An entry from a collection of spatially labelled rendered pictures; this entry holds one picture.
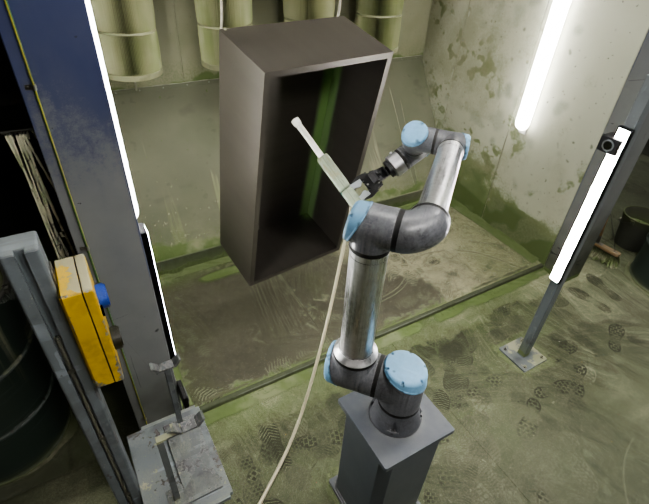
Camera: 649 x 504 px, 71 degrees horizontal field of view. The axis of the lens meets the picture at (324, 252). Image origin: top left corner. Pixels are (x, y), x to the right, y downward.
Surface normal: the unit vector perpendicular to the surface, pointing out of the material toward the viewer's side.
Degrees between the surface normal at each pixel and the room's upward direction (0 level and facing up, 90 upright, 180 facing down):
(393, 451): 0
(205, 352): 0
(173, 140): 57
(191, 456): 0
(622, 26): 90
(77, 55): 90
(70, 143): 90
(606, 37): 90
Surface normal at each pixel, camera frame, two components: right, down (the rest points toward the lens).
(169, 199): 0.44, 0.03
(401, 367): 0.13, -0.76
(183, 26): 0.50, 0.55
